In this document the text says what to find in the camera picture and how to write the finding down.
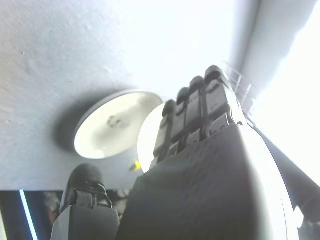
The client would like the silver wire plate rack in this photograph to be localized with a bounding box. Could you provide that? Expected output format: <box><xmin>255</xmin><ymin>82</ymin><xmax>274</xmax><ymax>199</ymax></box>
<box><xmin>221</xmin><ymin>59</ymin><xmax>258</xmax><ymax>121</ymax></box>

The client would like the yellow rectangular block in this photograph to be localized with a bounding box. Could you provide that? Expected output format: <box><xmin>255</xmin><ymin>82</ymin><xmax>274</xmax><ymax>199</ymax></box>
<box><xmin>128</xmin><ymin>161</ymin><xmax>143</xmax><ymax>173</ymax></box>

